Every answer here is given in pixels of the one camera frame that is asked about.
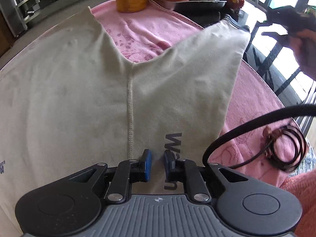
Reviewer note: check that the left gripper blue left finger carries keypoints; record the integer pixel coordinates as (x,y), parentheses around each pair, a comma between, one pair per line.
(122,177)

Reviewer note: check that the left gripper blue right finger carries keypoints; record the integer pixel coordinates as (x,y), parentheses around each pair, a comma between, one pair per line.
(188,173)

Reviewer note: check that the beige garment with navy trim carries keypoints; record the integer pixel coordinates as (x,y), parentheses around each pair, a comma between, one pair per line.
(71,99)

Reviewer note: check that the person's right hand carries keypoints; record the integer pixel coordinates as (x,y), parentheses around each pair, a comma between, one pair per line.
(297,45)

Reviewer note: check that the pink dog-print towel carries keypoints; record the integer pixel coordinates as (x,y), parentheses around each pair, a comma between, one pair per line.
(144,35)

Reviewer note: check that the black fruit tray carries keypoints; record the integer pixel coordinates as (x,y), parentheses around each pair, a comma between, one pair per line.
(192,6)

